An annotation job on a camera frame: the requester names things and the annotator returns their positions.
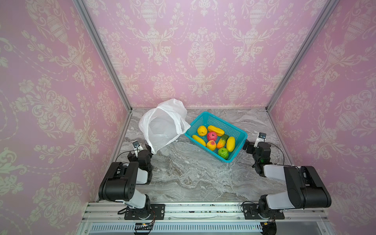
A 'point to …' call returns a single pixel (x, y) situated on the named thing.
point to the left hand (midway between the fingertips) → (139, 148)
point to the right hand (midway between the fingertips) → (254, 140)
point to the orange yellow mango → (219, 131)
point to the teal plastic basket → (217, 136)
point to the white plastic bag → (160, 126)
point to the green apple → (223, 153)
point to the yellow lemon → (202, 130)
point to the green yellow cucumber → (224, 137)
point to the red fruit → (212, 135)
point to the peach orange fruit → (211, 145)
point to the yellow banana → (199, 140)
